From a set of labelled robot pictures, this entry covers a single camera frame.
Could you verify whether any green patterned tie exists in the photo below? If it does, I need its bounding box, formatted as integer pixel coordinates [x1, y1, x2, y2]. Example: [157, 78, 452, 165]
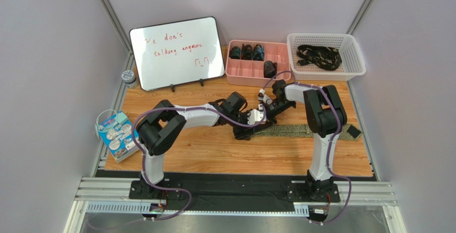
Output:
[252, 124, 363, 141]

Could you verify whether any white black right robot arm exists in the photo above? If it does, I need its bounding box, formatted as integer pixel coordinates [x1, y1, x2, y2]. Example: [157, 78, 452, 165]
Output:
[266, 80, 347, 194]

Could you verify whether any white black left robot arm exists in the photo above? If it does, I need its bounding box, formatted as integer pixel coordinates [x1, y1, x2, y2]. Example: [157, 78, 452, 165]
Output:
[132, 92, 273, 187]

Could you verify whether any rolled dark tie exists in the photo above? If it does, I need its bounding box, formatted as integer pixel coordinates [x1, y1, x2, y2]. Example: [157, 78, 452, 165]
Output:
[241, 44, 253, 61]
[252, 43, 265, 61]
[263, 60, 277, 79]
[229, 46, 241, 59]

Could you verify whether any pink divided organizer box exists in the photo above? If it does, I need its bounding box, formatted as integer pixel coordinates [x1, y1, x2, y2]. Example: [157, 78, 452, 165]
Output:
[225, 40, 291, 87]

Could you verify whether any white plastic basket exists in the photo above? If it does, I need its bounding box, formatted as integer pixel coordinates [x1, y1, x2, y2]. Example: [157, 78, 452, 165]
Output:
[287, 33, 366, 81]

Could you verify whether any black camouflage tie in basket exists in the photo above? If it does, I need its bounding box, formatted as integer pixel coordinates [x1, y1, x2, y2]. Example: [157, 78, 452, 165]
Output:
[296, 44, 342, 71]

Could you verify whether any light blue power adapter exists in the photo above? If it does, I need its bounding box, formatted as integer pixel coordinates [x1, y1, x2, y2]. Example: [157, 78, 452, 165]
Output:
[115, 112, 129, 125]

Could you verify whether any small patterned round jar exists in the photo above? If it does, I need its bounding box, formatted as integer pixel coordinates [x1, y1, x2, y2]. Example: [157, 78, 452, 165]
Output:
[121, 70, 139, 89]

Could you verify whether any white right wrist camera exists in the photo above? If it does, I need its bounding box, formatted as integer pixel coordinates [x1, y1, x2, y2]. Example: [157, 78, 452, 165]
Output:
[258, 88, 273, 104]

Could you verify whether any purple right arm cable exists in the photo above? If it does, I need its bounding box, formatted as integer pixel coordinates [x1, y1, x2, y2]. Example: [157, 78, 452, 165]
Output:
[259, 70, 353, 225]

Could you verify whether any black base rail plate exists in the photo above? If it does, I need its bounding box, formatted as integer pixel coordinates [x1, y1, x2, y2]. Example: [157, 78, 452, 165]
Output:
[117, 172, 347, 212]

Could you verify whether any white whiteboard black frame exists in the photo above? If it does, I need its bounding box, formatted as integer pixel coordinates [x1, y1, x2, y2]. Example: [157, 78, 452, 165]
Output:
[129, 17, 225, 91]

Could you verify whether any white adapter cable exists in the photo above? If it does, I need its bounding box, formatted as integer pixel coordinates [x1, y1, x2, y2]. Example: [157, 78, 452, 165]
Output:
[94, 109, 118, 140]

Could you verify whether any aluminium frame rail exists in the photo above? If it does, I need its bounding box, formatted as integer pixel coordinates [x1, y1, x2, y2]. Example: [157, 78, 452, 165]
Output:
[64, 177, 406, 232]

